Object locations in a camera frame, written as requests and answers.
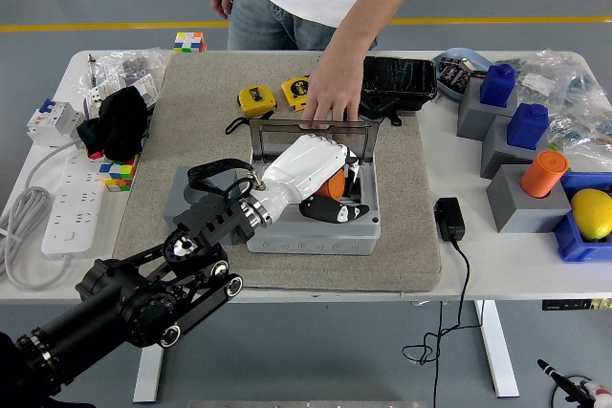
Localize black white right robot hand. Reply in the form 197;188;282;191
535;358;612;408

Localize person's left hand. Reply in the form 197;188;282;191
301;49;368;131

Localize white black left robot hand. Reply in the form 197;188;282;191
251;134;372;226

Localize smoky transparent box lid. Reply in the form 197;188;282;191
248;117;383;168

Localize orange cylinder battery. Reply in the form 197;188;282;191
519;149;571;200
316;169;348;200

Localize grey plastic junction box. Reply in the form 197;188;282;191
241;159;383;255

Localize colourful puzzle cube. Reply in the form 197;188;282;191
98;155;140;193
172;31;208;54

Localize white table leg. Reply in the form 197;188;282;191
132;343;166;404
471;299;521;399

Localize black plastic tray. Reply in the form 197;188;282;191
358;55;439;126

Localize black table control panel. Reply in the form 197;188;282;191
540;298;612;312

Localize grey-brown table mat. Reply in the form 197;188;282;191
110;52;442;292

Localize clear bags of small parts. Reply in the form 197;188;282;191
515;48;612;161
71;47;172;118

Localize dark snack packets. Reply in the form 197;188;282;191
438;56;474;93

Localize blue plastic bin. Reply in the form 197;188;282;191
553;170;612;265

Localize light blue bowl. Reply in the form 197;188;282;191
431;47;493;104

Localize grey block with round hole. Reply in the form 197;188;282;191
163;164;245;247
486;162;574;235

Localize grey plastic block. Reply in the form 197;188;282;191
455;76;521;142
479;114;551;181

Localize black power adapter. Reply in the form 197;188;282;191
432;196;467;244

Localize blue bottle-shaped block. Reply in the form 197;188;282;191
478;62;518;108
506;102;550;151

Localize black cloth pouch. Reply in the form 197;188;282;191
76;88;150;163

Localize yellow lemon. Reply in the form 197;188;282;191
570;188;612;243

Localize white blue circuit breaker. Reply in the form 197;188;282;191
25;97;86;147

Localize white power strip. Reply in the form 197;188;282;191
40;152;114;257

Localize yellow tape measure with strap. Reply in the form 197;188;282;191
224;84;278;136

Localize thin black adapter cord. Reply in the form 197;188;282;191
401;238;485;408

